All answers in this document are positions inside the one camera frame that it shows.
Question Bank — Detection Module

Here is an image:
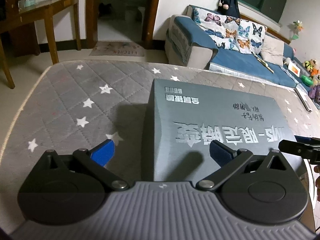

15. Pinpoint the kitchen doormat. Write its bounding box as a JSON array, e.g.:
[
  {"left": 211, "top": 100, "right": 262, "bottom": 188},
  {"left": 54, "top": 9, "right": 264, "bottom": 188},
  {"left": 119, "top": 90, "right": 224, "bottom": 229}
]
[{"left": 90, "top": 41, "right": 145, "bottom": 57}]

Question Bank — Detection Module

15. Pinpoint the wooden side table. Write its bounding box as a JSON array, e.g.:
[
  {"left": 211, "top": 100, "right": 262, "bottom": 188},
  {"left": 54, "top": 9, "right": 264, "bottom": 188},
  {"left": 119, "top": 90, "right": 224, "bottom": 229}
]
[{"left": 0, "top": 0, "right": 83, "bottom": 90}]

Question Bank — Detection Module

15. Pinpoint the grey star-pattern table mat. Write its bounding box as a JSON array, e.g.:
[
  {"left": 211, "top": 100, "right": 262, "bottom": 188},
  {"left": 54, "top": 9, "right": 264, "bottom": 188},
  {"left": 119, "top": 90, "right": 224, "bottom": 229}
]
[{"left": 1, "top": 60, "right": 319, "bottom": 233}]

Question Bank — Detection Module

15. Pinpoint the picture book on sofa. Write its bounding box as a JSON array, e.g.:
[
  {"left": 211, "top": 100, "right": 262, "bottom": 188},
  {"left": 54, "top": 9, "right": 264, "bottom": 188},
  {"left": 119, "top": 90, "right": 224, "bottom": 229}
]
[{"left": 288, "top": 62, "right": 300, "bottom": 77}]

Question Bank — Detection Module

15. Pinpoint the stuffed toy pile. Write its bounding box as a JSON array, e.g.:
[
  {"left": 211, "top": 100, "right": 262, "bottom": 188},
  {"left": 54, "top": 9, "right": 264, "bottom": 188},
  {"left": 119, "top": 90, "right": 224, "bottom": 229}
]
[{"left": 302, "top": 59, "right": 319, "bottom": 105}]

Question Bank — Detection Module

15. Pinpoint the butterfly-print pillow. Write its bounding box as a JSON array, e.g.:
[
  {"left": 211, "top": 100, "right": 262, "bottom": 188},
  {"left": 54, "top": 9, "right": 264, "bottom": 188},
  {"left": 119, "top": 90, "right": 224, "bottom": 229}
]
[{"left": 193, "top": 8, "right": 267, "bottom": 54}]

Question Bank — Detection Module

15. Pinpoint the dark backpack on sofa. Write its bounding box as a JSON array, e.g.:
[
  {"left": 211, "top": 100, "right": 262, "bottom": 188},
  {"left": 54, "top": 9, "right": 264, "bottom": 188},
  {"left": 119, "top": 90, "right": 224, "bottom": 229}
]
[{"left": 217, "top": 0, "right": 240, "bottom": 18}]

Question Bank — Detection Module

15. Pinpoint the remote control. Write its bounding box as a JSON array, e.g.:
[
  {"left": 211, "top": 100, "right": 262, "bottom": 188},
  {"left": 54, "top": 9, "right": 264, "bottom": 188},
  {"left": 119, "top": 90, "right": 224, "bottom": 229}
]
[{"left": 295, "top": 86, "right": 312, "bottom": 113}]

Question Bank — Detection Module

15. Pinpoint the grey-blue box lid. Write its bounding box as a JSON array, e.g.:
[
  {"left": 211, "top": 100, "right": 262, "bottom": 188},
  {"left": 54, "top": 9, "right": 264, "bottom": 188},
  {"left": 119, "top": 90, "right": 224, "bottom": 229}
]
[{"left": 141, "top": 79, "right": 295, "bottom": 183}]

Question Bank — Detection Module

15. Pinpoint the beige cushion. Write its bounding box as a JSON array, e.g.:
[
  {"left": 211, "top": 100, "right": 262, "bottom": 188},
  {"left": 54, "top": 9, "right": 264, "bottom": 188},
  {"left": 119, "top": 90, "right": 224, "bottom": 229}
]
[{"left": 260, "top": 35, "right": 284, "bottom": 66}]

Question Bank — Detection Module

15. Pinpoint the blue sofa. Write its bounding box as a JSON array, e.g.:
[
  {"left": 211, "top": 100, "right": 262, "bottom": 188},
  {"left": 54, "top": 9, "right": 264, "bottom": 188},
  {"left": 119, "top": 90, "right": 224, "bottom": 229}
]
[{"left": 165, "top": 5, "right": 302, "bottom": 88}]

